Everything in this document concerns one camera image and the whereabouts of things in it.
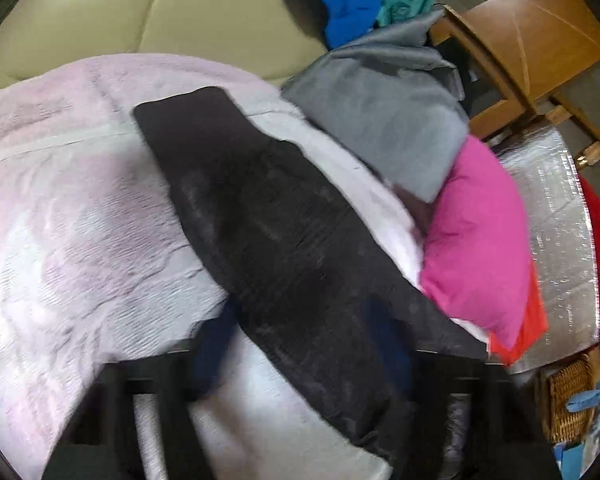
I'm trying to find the wooden chair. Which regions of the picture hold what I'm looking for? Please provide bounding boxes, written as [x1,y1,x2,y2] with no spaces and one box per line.
[429,0,600,161]

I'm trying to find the magenta folded cloth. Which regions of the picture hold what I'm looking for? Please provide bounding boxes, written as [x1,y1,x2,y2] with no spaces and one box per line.
[419,135,531,352]

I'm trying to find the grey garment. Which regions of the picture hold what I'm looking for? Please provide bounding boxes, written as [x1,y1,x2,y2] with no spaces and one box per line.
[281,9,471,204]

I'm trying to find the blue garment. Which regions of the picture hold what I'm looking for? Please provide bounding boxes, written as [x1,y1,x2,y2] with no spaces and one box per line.
[278,0,385,51]

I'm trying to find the silver insulated mat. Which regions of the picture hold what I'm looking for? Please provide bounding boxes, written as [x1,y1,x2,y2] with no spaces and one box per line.
[495,127,600,376]

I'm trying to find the black pants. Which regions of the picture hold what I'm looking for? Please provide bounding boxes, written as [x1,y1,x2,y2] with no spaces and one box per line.
[132,86,489,476]

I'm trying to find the beige sofa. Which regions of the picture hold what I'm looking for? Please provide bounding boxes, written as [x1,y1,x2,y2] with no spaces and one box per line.
[0,0,332,87]

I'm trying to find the wicker basket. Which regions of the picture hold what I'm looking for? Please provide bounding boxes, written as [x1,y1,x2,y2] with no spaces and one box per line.
[547,330,600,446]

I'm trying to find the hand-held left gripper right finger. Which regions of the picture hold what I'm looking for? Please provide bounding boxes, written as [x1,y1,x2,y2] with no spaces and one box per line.
[370,300,561,480]

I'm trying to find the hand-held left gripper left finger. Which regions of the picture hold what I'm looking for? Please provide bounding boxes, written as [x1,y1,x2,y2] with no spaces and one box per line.
[42,304,239,480]

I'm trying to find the red-orange folded cloth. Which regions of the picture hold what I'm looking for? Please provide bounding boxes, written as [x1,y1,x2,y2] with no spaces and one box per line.
[487,264,549,364]

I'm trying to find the light pink blanket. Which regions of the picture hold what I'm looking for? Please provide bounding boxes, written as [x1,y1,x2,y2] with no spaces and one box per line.
[0,55,491,480]

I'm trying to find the light blue cloth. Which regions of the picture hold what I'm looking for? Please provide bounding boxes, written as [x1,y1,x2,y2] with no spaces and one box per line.
[565,377,600,414]

